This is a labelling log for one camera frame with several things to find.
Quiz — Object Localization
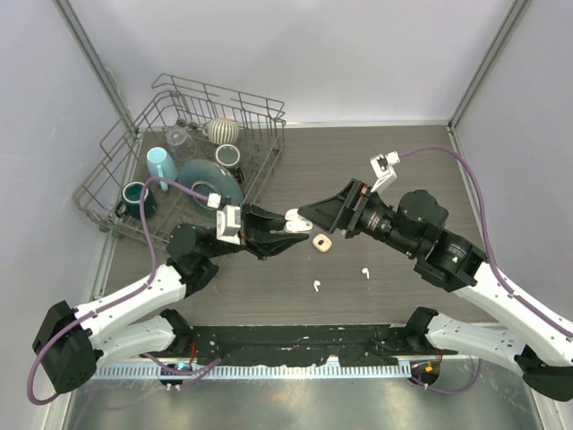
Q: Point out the white rimmed teal cup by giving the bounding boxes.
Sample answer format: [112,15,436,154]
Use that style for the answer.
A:
[215,144,241,169]

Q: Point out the clear drinking glass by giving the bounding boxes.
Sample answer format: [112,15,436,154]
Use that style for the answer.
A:
[165,125,195,162]

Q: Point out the dark green mug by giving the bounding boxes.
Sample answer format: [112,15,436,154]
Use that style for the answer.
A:
[114,181,158,220]

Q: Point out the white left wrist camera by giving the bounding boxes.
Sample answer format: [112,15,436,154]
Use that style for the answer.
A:
[206,193,243,245]

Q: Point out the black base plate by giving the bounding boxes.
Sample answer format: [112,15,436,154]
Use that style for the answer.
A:
[151,324,456,367]

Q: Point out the white earbud charging case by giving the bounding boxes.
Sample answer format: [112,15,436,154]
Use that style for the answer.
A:
[284,209,313,233]

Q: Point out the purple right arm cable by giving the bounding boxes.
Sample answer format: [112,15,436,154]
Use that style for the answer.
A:
[396,146,573,340]

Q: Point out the beige earbud charging case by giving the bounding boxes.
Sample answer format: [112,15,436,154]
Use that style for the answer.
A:
[312,234,332,253]

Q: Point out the white cable duct strip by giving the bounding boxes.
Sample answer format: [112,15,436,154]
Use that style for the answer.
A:
[93,361,411,380]

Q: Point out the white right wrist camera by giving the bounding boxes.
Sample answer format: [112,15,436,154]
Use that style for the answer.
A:
[370,151,400,194]

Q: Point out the light blue mug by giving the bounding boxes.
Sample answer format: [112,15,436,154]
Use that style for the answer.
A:
[146,147,178,181]

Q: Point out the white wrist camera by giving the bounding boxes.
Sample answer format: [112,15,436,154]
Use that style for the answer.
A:
[370,151,400,194]
[206,193,243,245]

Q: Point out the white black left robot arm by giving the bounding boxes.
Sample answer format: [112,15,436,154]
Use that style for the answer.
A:
[27,203,313,405]

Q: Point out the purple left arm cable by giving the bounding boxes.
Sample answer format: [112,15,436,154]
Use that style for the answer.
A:
[26,176,211,405]

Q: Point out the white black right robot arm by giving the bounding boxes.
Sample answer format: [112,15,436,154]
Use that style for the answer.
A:
[297,179,572,402]

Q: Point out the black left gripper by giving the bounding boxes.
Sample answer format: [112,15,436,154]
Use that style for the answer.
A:
[203,203,308,261]

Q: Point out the grey wire dish rack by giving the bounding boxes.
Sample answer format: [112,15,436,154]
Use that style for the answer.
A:
[73,73,286,242]

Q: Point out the striped beige mug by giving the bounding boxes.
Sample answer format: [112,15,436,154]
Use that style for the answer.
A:
[201,117,240,145]

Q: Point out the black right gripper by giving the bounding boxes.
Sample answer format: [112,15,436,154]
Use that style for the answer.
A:
[298,177,419,256]

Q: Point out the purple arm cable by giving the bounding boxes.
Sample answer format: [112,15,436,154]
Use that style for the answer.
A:
[396,146,573,340]
[26,176,211,405]

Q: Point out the teal ceramic plate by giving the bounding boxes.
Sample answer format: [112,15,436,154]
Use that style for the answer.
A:
[178,159,244,205]

